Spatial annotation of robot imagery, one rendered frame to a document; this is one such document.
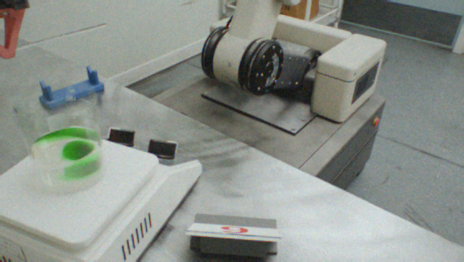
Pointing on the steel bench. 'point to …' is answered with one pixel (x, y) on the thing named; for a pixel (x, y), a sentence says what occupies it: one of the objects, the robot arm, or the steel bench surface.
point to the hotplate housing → (176, 195)
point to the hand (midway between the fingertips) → (6, 51)
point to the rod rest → (94, 80)
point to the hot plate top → (148, 167)
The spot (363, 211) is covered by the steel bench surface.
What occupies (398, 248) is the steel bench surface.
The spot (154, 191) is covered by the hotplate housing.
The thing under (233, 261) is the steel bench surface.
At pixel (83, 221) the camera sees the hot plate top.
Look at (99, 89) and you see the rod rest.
